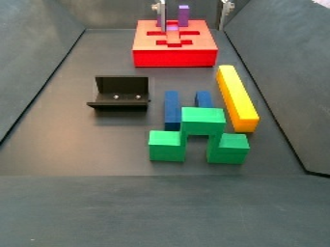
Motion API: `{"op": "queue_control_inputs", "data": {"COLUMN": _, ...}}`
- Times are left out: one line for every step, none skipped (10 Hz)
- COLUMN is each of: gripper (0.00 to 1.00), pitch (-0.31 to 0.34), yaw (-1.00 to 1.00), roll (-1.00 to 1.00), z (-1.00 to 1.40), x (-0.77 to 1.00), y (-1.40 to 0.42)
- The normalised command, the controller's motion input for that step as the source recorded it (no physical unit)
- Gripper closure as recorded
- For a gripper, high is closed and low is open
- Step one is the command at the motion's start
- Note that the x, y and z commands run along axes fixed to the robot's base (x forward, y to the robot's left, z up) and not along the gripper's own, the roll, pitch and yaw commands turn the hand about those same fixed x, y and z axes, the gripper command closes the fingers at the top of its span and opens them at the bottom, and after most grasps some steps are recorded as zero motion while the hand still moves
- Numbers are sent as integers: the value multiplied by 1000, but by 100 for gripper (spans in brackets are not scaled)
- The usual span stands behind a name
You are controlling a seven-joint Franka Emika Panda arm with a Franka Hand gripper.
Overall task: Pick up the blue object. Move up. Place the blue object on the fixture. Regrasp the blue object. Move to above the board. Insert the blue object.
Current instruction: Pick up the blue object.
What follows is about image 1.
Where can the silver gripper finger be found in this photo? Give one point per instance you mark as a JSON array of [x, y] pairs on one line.
[[159, 8], [227, 7]]

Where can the blue U-shaped block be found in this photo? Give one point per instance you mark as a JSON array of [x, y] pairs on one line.
[[172, 108]]

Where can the black angled fixture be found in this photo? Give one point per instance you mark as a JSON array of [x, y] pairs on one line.
[[120, 92]]

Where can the purple U-shaped block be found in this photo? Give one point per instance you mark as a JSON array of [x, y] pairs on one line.
[[183, 15]]

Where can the red slotted base block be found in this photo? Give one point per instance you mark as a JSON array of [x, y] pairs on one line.
[[181, 47]]

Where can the yellow long bar block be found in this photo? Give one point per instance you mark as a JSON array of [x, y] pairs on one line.
[[243, 115]]

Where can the green stepped block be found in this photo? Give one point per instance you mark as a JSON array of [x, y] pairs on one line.
[[227, 148]]

